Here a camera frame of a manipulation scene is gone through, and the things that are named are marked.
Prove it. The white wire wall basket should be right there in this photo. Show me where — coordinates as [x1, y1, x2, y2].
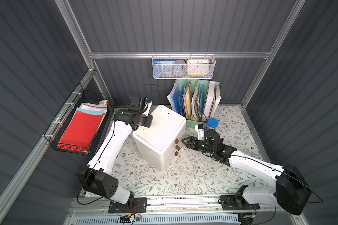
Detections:
[152, 53, 217, 79]

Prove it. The black wire side basket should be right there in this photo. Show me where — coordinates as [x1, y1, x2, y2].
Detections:
[44, 85, 109, 155]

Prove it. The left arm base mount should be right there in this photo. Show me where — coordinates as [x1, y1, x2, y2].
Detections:
[108, 197, 148, 214]

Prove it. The blue box in basket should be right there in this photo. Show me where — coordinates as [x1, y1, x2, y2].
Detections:
[152, 59, 175, 79]

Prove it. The blue lid pencil tube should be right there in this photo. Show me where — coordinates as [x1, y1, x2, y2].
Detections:
[207, 118, 219, 130]

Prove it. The white drawer cabinet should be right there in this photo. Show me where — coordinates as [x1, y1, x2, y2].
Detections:
[132, 105, 186, 172]

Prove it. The yellow alarm clock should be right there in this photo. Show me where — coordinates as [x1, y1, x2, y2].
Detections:
[186, 59, 210, 76]

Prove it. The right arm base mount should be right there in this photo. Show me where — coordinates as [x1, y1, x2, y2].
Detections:
[218, 185, 260, 211]

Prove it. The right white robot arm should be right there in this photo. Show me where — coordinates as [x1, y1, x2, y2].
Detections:
[181, 128, 312, 215]

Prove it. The grey tape roll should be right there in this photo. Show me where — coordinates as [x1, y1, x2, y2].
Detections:
[172, 60, 187, 77]

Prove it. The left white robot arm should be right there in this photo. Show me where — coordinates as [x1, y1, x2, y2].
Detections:
[77, 95, 153, 209]

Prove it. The red paper folder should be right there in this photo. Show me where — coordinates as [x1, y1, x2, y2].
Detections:
[58, 108, 106, 152]

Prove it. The green file organizer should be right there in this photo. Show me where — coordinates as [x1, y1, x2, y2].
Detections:
[167, 79, 221, 128]

